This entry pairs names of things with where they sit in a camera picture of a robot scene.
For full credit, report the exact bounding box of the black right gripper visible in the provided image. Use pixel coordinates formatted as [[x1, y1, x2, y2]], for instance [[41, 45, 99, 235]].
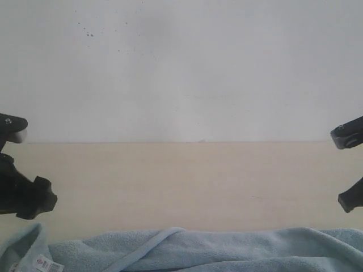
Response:
[[337, 178, 363, 213]]

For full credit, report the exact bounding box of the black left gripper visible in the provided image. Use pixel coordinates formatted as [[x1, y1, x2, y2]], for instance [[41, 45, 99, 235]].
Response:
[[1, 154, 57, 220]]

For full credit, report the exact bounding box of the light blue towel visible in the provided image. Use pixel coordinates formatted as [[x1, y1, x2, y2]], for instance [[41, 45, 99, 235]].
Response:
[[1, 223, 362, 271]]

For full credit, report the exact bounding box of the white barcode label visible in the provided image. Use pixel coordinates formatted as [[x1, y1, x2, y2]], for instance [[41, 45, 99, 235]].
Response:
[[11, 253, 65, 272]]

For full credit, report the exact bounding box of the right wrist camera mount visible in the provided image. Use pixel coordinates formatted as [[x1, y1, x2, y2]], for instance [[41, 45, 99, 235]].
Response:
[[330, 117, 363, 150]]

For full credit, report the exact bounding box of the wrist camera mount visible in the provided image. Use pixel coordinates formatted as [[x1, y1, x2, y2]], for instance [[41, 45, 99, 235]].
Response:
[[1, 113, 28, 150], [330, 117, 363, 150]]

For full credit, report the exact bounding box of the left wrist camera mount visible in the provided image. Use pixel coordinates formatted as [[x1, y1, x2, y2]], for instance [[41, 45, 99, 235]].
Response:
[[1, 113, 28, 150]]

